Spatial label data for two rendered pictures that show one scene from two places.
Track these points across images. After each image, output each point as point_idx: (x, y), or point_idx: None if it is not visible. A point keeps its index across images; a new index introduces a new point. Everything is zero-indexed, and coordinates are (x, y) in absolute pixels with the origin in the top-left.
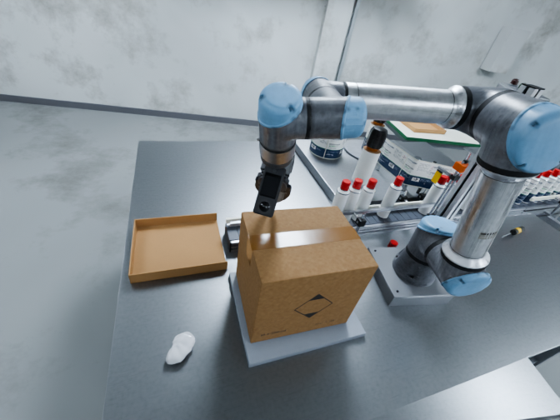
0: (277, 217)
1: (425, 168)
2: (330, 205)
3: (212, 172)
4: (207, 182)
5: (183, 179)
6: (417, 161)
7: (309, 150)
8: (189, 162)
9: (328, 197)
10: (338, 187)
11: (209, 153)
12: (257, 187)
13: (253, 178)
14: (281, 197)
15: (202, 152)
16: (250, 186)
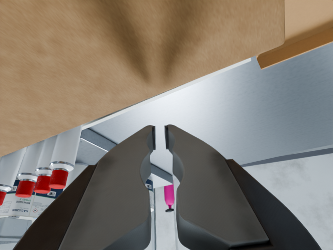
0: (117, 71)
1: (1, 206)
2: (98, 130)
3: (262, 127)
4: (269, 113)
5: (305, 108)
6: (12, 213)
7: (151, 179)
8: (293, 131)
9: (106, 138)
10: (71, 169)
11: (265, 147)
12: (287, 225)
13: (206, 135)
14: (104, 177)
15: (274, 147)
16: (209, 125)
